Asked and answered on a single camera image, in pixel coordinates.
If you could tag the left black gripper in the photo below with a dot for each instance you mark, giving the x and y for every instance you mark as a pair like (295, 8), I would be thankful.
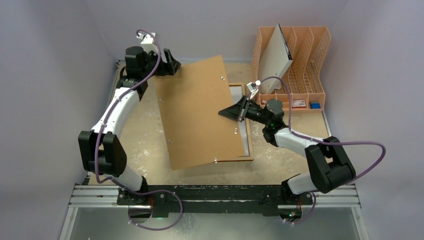
(171, 67)

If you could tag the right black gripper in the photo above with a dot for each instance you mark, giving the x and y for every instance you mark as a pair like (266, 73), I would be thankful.
(244, 109)

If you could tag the plant photo print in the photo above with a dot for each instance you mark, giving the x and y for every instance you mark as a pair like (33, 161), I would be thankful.
(236, 92)

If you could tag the wooden picture frame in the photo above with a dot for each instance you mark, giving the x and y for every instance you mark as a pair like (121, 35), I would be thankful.
(250, 143)

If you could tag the brown backing board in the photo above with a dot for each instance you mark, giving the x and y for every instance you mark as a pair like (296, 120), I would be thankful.
(189, 102)

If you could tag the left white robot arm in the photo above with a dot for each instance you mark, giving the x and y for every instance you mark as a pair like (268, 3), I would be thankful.
(101, 150)

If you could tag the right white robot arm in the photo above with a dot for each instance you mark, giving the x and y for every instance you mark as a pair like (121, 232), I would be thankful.
(329, 166)

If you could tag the red white small box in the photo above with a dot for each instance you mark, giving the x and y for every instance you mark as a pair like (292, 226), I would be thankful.
(298, 104)

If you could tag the orange file organizer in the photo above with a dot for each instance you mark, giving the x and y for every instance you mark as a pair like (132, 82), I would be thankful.
(308, 46)

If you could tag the white board in organizer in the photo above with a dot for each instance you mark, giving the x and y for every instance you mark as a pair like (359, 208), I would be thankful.
(275, 61)

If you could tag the blue small box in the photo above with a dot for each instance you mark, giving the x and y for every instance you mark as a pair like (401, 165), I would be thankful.
(314, 105)

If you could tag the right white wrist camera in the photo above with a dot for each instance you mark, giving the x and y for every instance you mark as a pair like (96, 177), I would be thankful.
(253, 88)

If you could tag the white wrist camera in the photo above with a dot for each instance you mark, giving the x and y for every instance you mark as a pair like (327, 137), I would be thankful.
(253, 88)
(147, 43)

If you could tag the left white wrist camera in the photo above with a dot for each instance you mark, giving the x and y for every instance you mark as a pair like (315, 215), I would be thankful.
(147, 43)

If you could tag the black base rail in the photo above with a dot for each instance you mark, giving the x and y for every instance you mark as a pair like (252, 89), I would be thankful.
(268, 200)

